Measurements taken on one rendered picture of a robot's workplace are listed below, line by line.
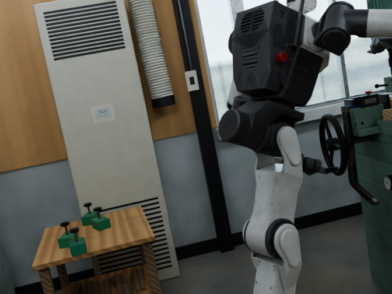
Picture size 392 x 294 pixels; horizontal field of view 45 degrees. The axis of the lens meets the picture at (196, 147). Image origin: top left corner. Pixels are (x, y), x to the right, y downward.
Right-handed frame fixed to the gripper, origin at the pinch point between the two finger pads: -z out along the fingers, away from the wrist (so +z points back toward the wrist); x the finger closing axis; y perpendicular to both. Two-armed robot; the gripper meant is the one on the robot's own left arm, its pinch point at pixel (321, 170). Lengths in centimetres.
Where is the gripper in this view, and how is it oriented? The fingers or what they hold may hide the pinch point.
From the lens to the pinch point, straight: 222.9
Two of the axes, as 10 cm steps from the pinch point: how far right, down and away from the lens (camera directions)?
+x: 2.0, -2.5, -9.5
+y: 2.8, -9.1, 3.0
